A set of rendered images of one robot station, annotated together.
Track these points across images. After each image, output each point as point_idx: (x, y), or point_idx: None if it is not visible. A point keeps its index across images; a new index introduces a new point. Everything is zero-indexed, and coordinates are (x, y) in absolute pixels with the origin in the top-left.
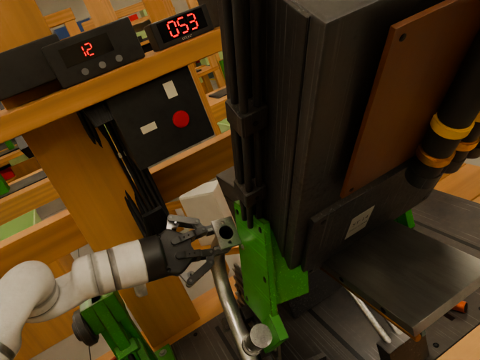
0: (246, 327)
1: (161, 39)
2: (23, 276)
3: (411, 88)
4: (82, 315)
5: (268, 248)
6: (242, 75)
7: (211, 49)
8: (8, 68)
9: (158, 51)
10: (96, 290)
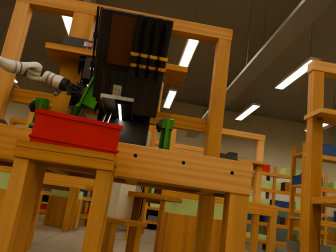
0: None
1: None
2: (37, 62)
3: (121, 34)
4: (36, 98)
5: (89, 83)
6: (96, 22)
7: None
8: (71, 40)
9: None
10: (46, 77)
